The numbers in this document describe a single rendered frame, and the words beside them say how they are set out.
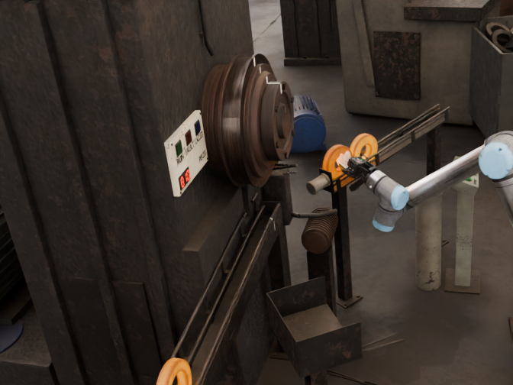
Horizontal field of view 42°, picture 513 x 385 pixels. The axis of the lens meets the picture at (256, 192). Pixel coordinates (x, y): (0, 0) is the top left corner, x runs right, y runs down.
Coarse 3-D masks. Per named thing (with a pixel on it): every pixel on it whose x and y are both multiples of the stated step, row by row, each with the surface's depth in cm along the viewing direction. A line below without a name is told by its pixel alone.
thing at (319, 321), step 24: (288, 288) 217; (312, 288) 220; (288, 312) 221; (312, 312) 222; (288, 336) 200; (312, 336) 194; (336, 336) 197; (360, 336) 200; (312, 360) 198; (336, 360) 201; (312, 384) 219
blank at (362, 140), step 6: (360, 138) 294; (366, 138) 297; (372, 138) 299; (354, 144) 294; (360, 144) 295; (366, 144) 298; (372, 144) 300; (354, 150) 294; (360, 150) 296; (366, 150) 303; (372, 150) 301; (354, 156) 295; (366, 156) 302; (372, 162) 304
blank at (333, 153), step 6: (330, 150) 288; (336, 150) 287; (342, 150) 290; (348, 150) 292; (324, 156) 288; (330, 156) 286; (336, 156) 288; (324, 162) 288; (330, 162) 287; (324, 168) 288; (330, 168) 288; (336, 174) 291
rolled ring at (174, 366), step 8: (168, 360) 184; (176, 360) 184; (184, 360) 187; (168, 368) 180; (176, 368) 182; (184, 368) 187; (160, 376) 178; (168, 376) 178; (184, 376) 189; (160, 384) 177; (168, 384) 177; (184, 384) 190
